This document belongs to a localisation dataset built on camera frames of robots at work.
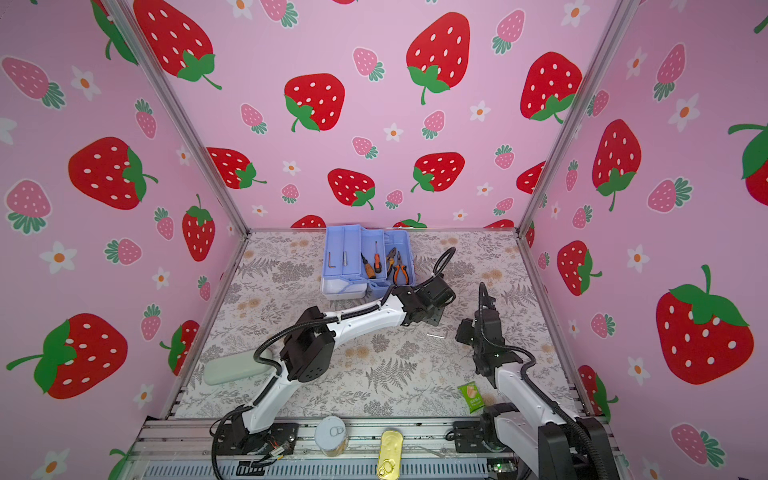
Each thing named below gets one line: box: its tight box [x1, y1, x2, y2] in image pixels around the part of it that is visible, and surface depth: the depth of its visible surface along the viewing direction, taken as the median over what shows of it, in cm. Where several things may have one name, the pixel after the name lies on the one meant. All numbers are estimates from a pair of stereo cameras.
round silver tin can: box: [314, 416, 349, 457], surface depth 71 cm
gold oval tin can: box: [377, 430, 403, 480], surface depth 70 cm
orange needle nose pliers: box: [393, 251, 403, 286], surface depth 109 cm
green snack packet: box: [457, 381, 485, 413], surface depth 81 cm
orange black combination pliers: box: [393, 251, 410, 285], surface depth 109 cm
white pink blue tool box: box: [321, 224, 416, 301], surface depth 102 cm
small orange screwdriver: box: [374, 241, 382, 273], surface depth 100 cm
